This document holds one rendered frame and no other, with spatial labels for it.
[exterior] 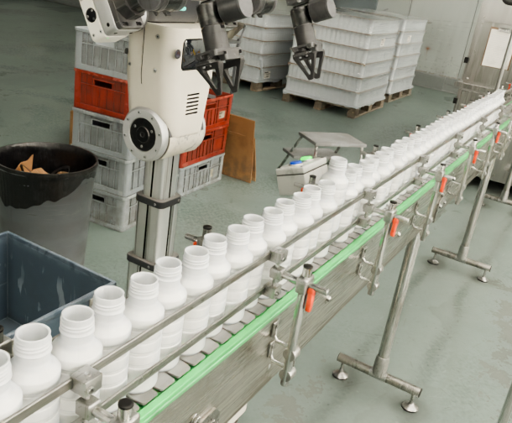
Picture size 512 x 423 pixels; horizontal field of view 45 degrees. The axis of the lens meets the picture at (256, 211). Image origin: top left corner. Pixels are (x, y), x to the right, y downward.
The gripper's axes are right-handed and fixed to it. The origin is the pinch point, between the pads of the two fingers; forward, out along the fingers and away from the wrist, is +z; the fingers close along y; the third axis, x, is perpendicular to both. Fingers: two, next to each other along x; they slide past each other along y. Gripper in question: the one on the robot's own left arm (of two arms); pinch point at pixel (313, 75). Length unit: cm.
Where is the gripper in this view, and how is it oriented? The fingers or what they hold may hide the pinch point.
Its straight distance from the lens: 184.7
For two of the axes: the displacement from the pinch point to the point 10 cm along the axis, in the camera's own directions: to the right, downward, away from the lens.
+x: -9.0, 1.4, 4.2
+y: 3.8, -2.5, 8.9
